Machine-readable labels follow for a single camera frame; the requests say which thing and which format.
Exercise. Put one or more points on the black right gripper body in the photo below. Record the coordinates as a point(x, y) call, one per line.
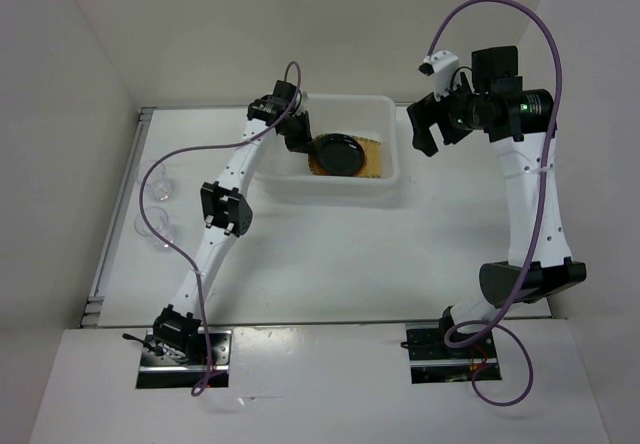
point(458, 114)

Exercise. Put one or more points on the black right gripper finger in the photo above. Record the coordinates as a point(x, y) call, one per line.
point(422, 116)
point(423, 140)

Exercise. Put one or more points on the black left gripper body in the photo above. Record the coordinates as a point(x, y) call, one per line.
point(289, 134)

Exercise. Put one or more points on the black round dish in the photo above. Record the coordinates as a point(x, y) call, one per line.
point(339, 155)

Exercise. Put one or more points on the woven bamboo tray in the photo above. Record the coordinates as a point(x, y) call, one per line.
point(372, 167)

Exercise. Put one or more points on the clear plastic cup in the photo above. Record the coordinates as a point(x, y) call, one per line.
point(158, 186)
point(160, 224)

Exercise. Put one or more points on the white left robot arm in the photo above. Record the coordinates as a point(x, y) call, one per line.
point(226, 215)

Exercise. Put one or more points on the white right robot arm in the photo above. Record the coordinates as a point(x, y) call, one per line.
point(517, 121)

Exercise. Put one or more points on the clear plastic bin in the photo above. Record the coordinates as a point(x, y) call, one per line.
point(286, 177)

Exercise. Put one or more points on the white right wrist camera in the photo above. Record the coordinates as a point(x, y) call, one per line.
point(441, 67)

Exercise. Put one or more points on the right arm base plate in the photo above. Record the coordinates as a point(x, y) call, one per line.
point(431, 361)

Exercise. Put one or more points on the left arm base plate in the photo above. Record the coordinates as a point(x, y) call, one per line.
point(161, 368)

